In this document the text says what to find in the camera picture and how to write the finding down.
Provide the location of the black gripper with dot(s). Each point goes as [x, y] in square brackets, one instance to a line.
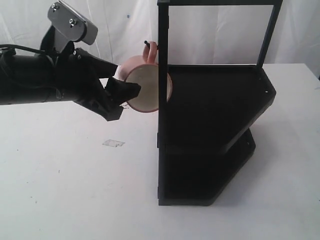
[77, 75]

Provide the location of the pink ceramic mug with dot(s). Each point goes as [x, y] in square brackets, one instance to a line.
[143, 70]

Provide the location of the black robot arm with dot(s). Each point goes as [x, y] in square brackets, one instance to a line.
[27, 79]

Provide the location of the clear tape patch on table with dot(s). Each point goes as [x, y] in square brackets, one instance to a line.
[113, 143]

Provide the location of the black two-tier shelf rack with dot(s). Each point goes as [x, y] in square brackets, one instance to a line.
[205, 114]

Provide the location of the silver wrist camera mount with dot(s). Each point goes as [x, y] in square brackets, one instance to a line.
[67, 26]

